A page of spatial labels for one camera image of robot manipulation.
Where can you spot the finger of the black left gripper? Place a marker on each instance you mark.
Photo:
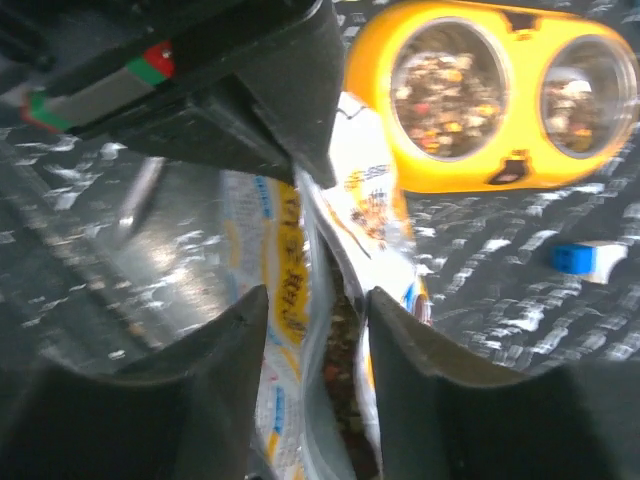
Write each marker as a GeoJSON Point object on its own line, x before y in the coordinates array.
{"type": "Point", "coordinates": [289, 57]}

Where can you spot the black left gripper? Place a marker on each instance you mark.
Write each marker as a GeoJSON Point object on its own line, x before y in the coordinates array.
{"type": "Point", "coordinates": [155, 75]}

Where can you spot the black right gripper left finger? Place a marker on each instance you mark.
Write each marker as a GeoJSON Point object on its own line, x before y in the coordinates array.
{"type": "Point", "coordinates": [183, 412]}

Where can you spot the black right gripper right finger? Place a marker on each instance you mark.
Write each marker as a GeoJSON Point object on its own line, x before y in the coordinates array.
{"type": "Point", "coordinates": [447, 413]}

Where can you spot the silver metal scoop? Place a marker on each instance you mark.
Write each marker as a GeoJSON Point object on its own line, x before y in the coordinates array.
{"type": "Point", "coordinates": [138, 194]}

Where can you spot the pink white pet food bag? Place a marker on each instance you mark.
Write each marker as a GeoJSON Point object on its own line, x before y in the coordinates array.
{"type": "Point", "coordinates": [319, 252]}

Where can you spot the yellow double pet bowl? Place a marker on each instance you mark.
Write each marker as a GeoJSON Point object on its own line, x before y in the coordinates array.
{"type": "Point", "coordinates": [498, 95]}

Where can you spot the blue toy brick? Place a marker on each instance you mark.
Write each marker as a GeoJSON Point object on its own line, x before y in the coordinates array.
{"type": "Point", "coordinates": [592, 261]}

